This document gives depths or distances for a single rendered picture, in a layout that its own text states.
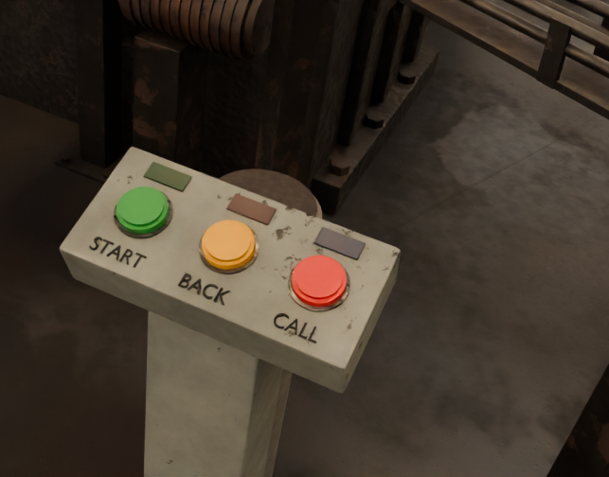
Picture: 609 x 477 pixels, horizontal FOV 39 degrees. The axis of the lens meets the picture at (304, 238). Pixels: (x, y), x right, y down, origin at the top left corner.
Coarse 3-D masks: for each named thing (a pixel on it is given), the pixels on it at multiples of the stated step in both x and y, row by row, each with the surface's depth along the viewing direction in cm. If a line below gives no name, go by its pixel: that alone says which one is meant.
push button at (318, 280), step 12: (300, 264) 63; (312, 264) 63; (324, 264) 63; (336, 264) 63; (300, 276) 62; (312, 276) 62; (324, 276) 62; (336, 276) 62; (300, 288) 62; (312, 288) 62; (324, 288) 62; (336, 288) 62; (300, 300) 62; (312, 300) 62; (324, 300) 62; (336, 300) 62
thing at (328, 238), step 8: (320, 232) 66; (328, 232) 66; (336, 232) 66; (320, 240) 65; (328, 240) 65; (336, 240) 65; (344, 240) 65; (352, 240) 65; (328, 248) 65; (336, 248) 65; (344, 248) 65; (352, 248) 65; (360, 248) 65; (352, 256) 64
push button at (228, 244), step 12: (216, 228) 65; (228, 228) 65; (240, 228) 65; (204, 240) 65; (216, 240) 64; (228, 240) 64; (240, 240) 64; (252, 240) 64; (204, 252) 64; (216, 252) 64; (228, 252) 64; (240, 252) 64; (252, 252) 64; (216, 264) 64; (228, 264) 63; (240, 264) 64
